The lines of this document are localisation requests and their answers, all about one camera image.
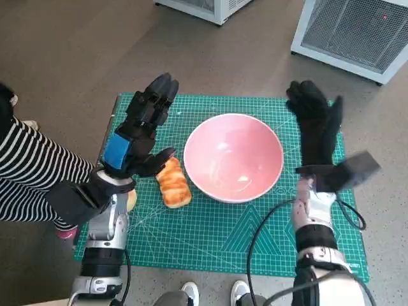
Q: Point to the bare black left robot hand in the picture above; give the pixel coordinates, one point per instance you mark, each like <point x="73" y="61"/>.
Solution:
<point x="143" y="143"/>

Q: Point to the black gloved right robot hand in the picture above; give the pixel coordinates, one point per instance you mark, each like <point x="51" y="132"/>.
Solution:
<point x="315" y="134"/>

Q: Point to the long braided toy bread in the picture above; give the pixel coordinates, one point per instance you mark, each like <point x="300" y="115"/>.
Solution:
<point x="173" y="188"/>

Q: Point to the round toy bread bun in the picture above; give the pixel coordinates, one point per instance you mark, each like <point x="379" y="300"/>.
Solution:
<point x="133" y="201"/>

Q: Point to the pink bowl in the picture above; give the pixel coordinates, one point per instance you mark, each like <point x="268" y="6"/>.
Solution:
<point x="232" y="153"/>

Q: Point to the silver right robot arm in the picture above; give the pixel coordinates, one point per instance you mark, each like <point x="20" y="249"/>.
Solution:
<point x="315" y="210"/>

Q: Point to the green cutting mat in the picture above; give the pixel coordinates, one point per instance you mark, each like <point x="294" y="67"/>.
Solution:
<point x="197" y="229"/>

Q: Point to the large white mesh cabinet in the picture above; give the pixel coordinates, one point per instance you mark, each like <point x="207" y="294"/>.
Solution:
<point x="347" y="32"/>

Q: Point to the beige shoe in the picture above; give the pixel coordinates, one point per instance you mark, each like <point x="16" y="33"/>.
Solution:
<point x="32" y="125"/>
<point x="13" y="99"/>

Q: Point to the person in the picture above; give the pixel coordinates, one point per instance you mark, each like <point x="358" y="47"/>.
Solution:
<point x="32" y="165"/>

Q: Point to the pink shoe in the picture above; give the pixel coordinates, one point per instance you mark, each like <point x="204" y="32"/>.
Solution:
<point x="67" y="235"/>

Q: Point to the small white mesh cabinet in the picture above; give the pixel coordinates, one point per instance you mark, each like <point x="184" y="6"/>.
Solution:
<point x="204" y="8"/>

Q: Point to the white shoe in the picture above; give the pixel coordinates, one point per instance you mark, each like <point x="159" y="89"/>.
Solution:
<point x="239" y="291"/>
<point x="190" y="291"/>

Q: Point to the dark grey leg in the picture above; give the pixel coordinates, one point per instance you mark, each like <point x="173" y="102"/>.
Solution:
<point x="252" y="301"/>
<point x="170" y="299"/>

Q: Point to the beige box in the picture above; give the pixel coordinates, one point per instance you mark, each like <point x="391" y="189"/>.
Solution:
<point x="35" y="303"/>

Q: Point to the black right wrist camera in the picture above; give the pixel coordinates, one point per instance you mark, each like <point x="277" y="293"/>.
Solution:
<point x="360" y="167"/>

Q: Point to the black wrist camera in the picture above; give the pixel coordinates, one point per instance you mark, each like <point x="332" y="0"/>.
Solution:
<point x="73" y="201"/>
<point x="360" y="167"/>

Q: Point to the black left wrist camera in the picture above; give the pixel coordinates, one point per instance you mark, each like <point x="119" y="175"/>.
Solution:
<point x="73" y="201"/>

